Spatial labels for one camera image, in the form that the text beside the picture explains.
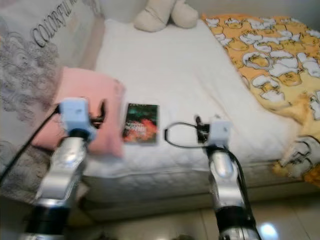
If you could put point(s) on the pink pillow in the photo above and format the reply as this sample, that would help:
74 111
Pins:
85 85

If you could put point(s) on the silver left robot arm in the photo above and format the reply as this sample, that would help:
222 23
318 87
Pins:
65 170

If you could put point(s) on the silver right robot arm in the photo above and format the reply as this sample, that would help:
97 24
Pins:
222 175

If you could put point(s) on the dark book with red cover art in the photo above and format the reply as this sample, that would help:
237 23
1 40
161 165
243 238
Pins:
140 124

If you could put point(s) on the white bed mattress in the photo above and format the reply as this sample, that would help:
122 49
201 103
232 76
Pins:
190 75

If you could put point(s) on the white duvet with grey pattern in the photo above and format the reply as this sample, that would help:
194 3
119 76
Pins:
30 60

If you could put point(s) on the yellow cartoon print blanket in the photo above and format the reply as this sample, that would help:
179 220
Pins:
270 55

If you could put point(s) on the beige plush toy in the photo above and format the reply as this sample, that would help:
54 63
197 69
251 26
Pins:
155 17

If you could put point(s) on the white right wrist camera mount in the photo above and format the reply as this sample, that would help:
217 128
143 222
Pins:
220 132

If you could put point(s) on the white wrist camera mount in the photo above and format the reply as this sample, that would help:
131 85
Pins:
220 132
75 114

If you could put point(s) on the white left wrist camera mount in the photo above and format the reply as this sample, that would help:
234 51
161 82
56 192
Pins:
75 114

